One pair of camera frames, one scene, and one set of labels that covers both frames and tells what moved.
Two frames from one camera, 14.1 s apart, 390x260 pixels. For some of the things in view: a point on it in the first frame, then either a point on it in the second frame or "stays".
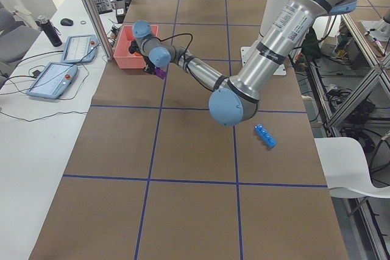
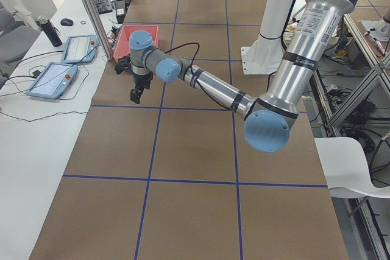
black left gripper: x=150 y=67 -> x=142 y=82
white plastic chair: x=346 y=170 stays
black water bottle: x=51 y=31 stays
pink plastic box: x=124 y=58 stays
